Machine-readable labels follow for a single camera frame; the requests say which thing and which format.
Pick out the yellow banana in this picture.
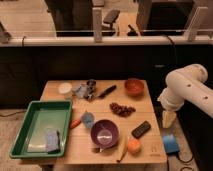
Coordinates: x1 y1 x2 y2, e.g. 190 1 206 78
116 134 128 163

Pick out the orange red bowl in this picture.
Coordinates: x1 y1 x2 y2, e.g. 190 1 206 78
124 78 144 97

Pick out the orange carrot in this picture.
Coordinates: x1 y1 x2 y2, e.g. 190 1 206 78
69 119 81 129

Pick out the light blue cloth ball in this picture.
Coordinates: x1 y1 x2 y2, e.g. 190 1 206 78
81 112 95 128

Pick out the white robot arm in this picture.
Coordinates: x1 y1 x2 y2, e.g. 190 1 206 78
158 64 213 128

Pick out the dark red grape bunch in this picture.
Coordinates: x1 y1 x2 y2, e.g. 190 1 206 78
109 103 136 117

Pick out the black rectangular remote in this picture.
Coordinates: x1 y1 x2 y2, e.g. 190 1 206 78
131 121 151 139

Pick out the orange fruit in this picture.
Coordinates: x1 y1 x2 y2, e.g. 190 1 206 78
127 139 141 154

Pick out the white paper cup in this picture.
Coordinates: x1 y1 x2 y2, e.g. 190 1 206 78
58 82 72 99

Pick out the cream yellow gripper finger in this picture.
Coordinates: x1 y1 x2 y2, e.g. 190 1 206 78
162 111 177 128

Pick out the blue sponge in tray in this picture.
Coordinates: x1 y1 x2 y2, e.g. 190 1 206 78
46 130 60 153

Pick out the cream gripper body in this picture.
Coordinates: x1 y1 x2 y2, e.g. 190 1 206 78
158 88 183 111

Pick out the green plastic tray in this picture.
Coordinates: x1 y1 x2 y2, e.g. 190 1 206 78
10 100 72 159

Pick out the metal can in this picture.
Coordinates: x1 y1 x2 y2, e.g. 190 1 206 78
87 79 96 100

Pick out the black office chair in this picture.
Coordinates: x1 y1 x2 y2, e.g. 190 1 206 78
102 10 120 36

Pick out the crumpled clear plastic wrap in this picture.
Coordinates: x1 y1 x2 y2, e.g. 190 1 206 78
72 84 87 99

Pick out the purple bowl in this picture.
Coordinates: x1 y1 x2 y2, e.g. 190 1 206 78
90 119 119 149

